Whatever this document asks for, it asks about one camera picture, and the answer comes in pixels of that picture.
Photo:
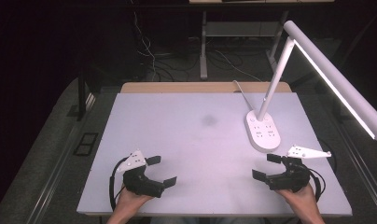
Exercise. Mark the white table mat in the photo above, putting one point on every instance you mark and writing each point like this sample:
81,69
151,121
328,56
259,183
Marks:
192,149

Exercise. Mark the black metal stand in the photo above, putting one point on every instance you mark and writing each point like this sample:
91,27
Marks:
81,93

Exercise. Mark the person's right hand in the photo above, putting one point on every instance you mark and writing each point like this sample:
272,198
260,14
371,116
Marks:
303,200

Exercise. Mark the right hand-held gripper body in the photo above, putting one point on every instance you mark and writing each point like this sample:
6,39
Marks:
290,180

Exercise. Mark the person's left hand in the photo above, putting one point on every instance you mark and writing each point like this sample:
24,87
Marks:
129,202

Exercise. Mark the white desk lamp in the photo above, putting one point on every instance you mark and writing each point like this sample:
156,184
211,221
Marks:
264,133

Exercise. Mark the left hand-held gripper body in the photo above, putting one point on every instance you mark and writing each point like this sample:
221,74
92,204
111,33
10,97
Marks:
140,182

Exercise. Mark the grey metal desk frame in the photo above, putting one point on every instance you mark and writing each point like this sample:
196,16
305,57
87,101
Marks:
203,46

